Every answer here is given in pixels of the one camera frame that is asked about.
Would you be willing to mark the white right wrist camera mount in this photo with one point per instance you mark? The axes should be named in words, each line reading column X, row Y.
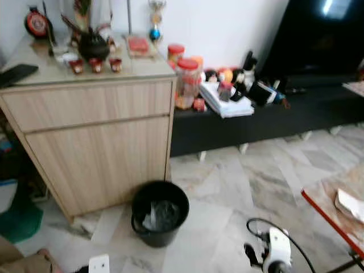
column 278, row 244

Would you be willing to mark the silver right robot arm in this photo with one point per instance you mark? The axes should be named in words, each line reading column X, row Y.
column 278, row 269

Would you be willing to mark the round red black ornament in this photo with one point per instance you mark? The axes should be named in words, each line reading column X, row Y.
column 37, row 24

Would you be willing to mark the black round rubbish bin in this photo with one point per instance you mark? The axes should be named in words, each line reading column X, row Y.
column 145, row 233

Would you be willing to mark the red-edged marble table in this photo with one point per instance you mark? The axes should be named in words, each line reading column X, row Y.
column 333, row 213

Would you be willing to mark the small red-capped bottle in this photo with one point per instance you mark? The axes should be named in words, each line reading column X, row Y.
column 226, row 91

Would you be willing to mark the black box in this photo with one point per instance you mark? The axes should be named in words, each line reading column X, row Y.
column 261, row 94

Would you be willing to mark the flat red box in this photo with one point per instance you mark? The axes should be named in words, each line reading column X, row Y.
column 138, row 44

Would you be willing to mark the orange-lidded jar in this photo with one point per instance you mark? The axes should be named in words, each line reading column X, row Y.
column 197, row 61

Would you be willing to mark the black and white figurine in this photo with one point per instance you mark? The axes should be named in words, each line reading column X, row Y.
column 248, row 71

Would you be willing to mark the light wooden cabinet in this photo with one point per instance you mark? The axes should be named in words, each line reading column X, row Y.
column 96, row 142

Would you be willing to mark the long black TV console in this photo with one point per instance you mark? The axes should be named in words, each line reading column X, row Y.
column 267, row 125

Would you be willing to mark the crumpled white paper trash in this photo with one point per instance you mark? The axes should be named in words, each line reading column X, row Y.
column 350, row 205

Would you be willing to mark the flat black device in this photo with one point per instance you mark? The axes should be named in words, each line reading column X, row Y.
column 17, row 75

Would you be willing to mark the large red-lidded clear jar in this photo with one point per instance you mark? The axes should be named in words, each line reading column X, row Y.
column 187, row 85

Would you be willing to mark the trophy with blue ball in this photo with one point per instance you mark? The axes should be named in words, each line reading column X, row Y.
column 155, row 33

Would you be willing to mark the pink white paper sheet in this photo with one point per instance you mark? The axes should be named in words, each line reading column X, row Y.
column 355, row 88

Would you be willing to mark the black teapot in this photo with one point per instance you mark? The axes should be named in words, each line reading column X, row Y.
column 94, row 46

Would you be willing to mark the green floor object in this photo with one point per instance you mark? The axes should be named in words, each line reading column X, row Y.
column 20, row 224

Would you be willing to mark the small red-lidded jar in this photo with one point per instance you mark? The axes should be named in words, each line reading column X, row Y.
column 176, row 54

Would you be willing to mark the small red cup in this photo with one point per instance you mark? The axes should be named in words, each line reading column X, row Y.
column 77, row 66
column 96, row 65
column 115, row 64

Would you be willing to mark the clear plastic bag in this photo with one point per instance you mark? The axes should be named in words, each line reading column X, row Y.
column 161, row 216

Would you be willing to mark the black flat television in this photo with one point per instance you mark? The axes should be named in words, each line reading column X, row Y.
column 318, row 40

